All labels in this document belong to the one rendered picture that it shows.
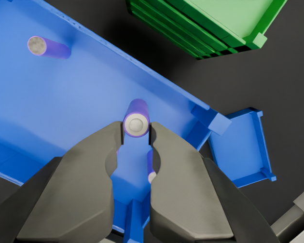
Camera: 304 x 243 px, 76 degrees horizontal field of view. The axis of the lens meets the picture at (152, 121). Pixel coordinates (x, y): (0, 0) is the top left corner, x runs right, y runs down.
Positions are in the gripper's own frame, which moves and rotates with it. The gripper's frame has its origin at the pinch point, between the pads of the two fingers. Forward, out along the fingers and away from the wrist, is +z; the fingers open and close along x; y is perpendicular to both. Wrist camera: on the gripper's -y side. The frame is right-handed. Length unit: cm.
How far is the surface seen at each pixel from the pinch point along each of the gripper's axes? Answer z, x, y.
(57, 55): 11.6, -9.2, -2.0
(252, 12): 33.1, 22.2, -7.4
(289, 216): 43, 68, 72
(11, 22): 16.0, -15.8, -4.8
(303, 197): 46, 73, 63
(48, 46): 9.1, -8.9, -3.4
